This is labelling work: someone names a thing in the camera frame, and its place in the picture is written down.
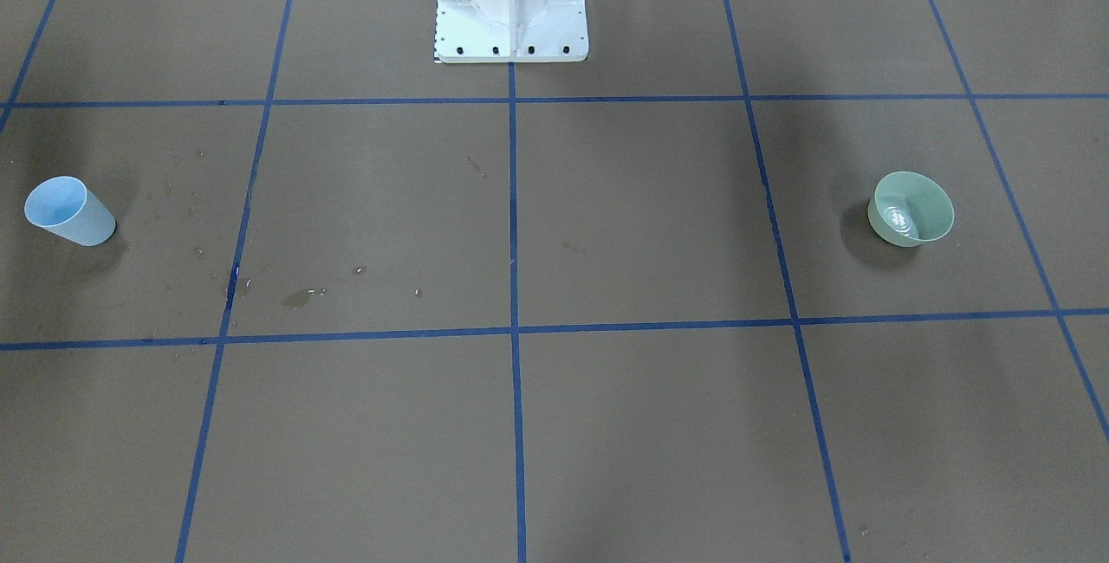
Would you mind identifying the light blue plastic cup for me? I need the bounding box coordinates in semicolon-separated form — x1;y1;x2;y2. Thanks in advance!
23;176;116;247

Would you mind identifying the white camera stand base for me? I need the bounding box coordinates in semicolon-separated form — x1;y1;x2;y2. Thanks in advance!
433;0;590;63

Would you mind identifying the green plastic bowl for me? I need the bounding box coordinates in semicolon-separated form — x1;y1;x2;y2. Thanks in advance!
866;170;955;248

